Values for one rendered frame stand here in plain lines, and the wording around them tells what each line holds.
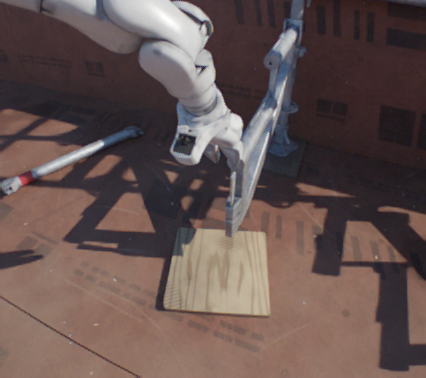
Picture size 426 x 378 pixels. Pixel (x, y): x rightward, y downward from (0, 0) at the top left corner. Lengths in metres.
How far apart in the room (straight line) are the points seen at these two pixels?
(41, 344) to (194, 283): 0.46
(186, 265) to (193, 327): 0.20
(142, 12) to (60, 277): 0.92
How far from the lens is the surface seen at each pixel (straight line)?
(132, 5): 0.36
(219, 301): 0.97
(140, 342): 0.96
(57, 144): 1.75
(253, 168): 1.01
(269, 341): 0.95
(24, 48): 2.46
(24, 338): 1.07
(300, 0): 1.28
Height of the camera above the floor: 0.87
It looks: 38 degrees down
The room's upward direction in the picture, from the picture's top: straight up
